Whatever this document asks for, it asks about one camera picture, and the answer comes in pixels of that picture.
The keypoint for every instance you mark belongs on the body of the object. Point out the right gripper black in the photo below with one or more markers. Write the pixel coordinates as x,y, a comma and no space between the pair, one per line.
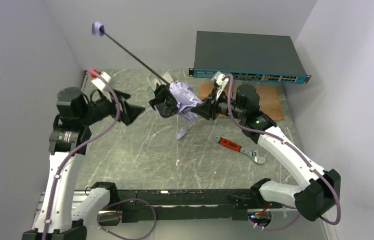
210,108

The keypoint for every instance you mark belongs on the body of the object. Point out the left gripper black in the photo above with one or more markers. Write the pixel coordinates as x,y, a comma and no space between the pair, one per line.
122,108

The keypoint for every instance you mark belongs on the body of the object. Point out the lilac folding umbrella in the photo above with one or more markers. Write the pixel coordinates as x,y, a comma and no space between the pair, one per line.
165,104

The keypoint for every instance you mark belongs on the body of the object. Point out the mint green umbrella case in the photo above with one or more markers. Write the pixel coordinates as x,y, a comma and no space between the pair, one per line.
166,83

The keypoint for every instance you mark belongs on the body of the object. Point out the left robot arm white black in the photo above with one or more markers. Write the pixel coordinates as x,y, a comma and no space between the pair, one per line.
57,218

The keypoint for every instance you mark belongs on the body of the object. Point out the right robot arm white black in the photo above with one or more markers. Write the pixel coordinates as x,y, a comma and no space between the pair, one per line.
316,193

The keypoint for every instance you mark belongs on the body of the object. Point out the wooden board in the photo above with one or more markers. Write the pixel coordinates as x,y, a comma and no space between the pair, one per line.
269,102

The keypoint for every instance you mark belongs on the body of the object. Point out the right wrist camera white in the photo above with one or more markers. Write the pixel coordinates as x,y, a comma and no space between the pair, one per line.
219,79

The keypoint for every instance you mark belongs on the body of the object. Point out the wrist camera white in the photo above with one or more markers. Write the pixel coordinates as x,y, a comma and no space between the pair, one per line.
219,79
97,77

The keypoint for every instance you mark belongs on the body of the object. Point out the red handled adjustable wrench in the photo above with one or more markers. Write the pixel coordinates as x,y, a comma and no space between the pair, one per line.
253,154

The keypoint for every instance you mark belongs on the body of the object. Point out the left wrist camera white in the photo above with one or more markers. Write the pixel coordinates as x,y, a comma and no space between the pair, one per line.
97,77

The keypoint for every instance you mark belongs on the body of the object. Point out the network switch blue front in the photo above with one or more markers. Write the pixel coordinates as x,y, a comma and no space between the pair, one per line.
248,57

